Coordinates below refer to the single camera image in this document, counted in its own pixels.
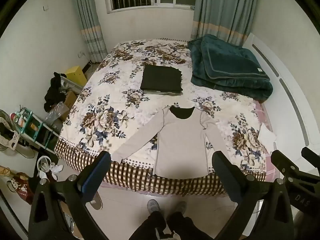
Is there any teal curtain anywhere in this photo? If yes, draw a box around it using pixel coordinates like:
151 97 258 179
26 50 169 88
191 0 258 46
73 0 107 63

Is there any grey shoe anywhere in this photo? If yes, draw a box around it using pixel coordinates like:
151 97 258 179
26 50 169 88
174 201 187 215
147 199 161 214

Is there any left grey shoe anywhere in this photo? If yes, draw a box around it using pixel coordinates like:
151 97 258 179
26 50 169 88
147 199 161 214

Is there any folded black garment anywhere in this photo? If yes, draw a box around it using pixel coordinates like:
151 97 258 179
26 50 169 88
140 65 183 94

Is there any black clothes pile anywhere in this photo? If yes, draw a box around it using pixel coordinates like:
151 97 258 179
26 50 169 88
44 72 67 113

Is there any right grey shoe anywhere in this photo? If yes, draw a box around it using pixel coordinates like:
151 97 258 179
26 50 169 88
174 201 187 215

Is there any left teal curtain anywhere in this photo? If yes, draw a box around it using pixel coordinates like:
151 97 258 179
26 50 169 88
73 0 107 63

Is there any red patterned slipper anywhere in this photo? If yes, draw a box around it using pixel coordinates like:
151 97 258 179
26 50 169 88
7 172 34 205

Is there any teal shelf rack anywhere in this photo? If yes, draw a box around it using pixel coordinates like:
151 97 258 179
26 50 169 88
12 107 59 154

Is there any white folded cloth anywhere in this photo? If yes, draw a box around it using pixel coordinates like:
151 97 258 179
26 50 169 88
258 123 276 154

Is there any dark green folded blanket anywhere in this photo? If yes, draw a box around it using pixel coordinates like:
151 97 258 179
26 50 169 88
188 34 273 102

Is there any yellow box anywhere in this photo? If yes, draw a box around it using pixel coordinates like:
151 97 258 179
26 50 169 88
65 66 87 87

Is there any clear plastic bag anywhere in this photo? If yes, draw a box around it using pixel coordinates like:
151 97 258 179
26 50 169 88
44 102 69 125

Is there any cardboard box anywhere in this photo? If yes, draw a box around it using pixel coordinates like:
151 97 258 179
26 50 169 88
60 90 77 121

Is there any right teal curtain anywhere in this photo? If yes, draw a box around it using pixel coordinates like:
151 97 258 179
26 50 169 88
191 0 258 46

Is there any white curved headboard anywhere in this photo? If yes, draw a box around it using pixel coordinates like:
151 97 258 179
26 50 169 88
243 33 319 172

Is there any beige long sleeve shirt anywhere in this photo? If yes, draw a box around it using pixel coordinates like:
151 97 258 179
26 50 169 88
111 106 228 179

